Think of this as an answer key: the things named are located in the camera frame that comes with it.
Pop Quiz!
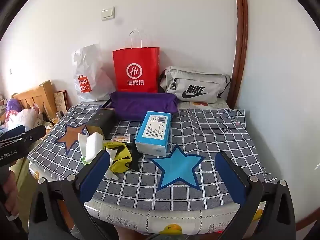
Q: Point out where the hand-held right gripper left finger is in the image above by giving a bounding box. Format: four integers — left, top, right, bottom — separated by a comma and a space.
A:
29, 150, 112, 240

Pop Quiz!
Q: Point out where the white block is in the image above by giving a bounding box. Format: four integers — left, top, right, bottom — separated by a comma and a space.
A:
85, 132, 104, 162

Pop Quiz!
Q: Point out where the white cloth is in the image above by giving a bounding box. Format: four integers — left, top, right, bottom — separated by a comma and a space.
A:
78, 133, 88, 158

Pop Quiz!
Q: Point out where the red paper bag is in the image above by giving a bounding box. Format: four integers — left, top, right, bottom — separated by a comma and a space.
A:
112, 29, 160, 93

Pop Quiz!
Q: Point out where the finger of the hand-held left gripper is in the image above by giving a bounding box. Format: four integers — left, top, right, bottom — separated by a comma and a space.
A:
0, 125, 47, 148
0, 125, 26, 142

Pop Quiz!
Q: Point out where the blue tissue pack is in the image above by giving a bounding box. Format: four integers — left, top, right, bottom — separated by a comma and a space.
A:
134, 111, 172, 157

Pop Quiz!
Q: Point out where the grey waist bag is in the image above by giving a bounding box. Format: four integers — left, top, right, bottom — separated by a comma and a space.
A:
159, 66, 232, 104

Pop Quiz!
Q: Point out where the wooden headboard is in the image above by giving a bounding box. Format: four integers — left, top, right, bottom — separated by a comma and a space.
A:
12, 80, 58, 117

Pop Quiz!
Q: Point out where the white tissue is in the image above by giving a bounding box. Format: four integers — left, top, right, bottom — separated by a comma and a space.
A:
104, 147, 120, 180

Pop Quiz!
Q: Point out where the white plastic shopping bag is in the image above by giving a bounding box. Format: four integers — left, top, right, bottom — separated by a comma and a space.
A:
72, 44, 117, 102

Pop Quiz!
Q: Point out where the purple plush toy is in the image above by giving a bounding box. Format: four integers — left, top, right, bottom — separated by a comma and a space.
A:
6, 99, 20, 113

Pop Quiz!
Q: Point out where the illustrated notebook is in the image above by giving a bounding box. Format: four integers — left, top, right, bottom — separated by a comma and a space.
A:
54, 90, 68, 118

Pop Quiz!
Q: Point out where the yellow striped sock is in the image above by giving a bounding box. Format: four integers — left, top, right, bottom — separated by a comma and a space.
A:
104, 141, 132, 173

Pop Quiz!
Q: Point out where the printed white packet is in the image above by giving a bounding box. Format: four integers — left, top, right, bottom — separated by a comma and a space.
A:
111, 134, 132, 142

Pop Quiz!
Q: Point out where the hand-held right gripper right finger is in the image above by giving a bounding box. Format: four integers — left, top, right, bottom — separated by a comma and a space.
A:
215, 151, 299, 240

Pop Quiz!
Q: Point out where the wall switch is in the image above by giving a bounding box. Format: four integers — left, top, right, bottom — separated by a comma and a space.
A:
101, 7, 115, 21

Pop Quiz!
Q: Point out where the grey checkered star blanket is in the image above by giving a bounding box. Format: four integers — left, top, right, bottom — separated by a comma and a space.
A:
27, 102, 278, 212

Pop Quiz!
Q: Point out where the person's right hand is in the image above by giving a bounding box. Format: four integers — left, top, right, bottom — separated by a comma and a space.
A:
117, 227, 150, 240

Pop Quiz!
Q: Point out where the purple towel tray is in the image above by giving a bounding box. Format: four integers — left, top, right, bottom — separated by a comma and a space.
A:
109, 92, 179, 122

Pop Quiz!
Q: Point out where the dark green box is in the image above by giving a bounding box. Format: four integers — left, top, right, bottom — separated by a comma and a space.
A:
85, 107, 116, 139

